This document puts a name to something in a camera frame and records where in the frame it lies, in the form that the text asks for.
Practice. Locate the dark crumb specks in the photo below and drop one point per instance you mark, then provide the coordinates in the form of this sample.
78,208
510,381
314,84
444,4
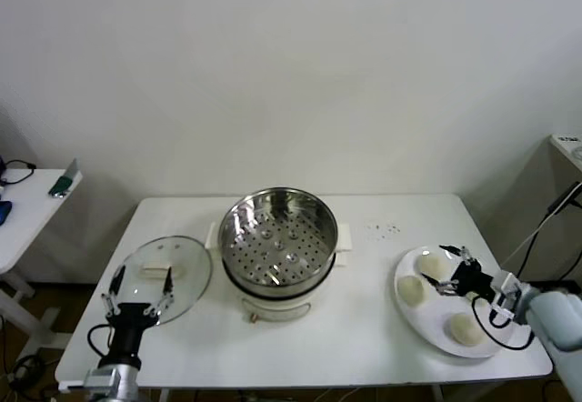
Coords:
384,229

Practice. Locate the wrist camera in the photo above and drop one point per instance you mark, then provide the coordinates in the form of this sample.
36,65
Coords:
101,377
507,290

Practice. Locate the white electric cooking pot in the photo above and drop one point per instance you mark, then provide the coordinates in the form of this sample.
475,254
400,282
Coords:
273,304

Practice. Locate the round glass pot lid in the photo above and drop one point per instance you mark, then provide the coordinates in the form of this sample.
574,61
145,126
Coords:
191,274

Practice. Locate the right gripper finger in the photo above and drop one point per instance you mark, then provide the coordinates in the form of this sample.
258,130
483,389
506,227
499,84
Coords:
464,254
443,286

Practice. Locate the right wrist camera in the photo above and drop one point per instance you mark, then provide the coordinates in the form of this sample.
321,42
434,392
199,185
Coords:
507,290

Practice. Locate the white side table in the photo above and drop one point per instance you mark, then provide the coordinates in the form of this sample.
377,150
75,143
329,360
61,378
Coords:
32,211

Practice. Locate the perforated steel steamer basket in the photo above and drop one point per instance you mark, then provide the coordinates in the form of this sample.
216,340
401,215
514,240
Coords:
245,220

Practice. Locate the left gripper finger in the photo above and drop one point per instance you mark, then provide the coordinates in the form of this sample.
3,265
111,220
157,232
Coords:
168,290
113,290

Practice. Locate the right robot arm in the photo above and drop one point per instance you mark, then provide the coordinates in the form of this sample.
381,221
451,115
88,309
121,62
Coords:
559,324

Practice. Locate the white round plate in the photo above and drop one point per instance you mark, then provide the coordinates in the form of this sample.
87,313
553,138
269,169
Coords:
427,318

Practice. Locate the beige side cabinet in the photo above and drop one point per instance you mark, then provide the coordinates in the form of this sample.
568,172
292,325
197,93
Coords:
564,170

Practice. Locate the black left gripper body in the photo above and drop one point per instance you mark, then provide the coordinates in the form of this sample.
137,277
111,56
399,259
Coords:
129,318

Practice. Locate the blue object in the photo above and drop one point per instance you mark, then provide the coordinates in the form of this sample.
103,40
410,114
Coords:
4,211

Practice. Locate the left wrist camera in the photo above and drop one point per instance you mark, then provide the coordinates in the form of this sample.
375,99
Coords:
101,377

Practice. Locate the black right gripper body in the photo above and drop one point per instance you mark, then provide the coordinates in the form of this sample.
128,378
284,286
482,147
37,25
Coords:
475,280

